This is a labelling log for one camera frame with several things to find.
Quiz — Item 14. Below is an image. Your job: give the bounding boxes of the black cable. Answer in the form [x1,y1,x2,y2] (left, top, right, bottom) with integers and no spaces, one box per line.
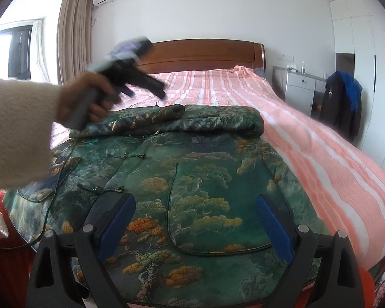
[0,157,82,252]

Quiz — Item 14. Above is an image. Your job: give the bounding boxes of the green printed jacket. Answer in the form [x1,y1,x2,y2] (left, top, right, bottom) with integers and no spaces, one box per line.
[2,104,323,307]

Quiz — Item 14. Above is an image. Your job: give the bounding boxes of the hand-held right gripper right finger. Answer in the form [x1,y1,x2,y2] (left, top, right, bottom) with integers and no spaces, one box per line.
[256,195,362,308]

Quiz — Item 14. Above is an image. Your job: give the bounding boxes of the white wardrobe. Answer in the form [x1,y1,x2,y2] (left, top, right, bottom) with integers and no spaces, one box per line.
[329,0,385,180]

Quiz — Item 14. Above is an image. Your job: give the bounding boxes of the beige curtain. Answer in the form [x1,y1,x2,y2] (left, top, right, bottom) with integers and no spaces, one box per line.
[57,0,95,85]

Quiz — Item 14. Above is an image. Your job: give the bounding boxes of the person's left hand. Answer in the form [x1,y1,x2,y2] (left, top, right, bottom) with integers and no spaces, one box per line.
[57,72,122,126]

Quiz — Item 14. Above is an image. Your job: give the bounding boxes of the wooden headboard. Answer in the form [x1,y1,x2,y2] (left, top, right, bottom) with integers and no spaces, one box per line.
[133,38,266,78]

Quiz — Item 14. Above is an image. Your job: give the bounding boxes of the window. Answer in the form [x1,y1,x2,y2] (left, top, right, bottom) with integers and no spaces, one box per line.
[0,19,45,81]

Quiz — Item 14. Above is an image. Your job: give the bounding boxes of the pink striped bed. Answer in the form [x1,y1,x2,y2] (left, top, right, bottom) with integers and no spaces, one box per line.
[50,66,385,272]

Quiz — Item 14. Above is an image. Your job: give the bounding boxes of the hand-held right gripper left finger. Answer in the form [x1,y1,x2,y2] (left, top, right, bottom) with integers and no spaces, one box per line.
[27,193,137,308]

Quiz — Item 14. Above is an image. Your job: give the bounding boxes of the dark jacket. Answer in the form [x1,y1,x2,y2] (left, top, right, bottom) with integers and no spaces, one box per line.
[319,72,363,142]

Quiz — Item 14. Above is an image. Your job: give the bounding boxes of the white sheer curtain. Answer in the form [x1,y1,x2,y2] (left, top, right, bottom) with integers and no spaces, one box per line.
[30,19,61,85]

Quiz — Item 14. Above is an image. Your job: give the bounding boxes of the blue cloth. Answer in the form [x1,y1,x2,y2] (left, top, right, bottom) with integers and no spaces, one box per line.
[335,71,363,113]

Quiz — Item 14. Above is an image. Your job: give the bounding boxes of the white drawer cabinet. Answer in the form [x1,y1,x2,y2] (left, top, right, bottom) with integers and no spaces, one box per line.
[273,66,328,117]

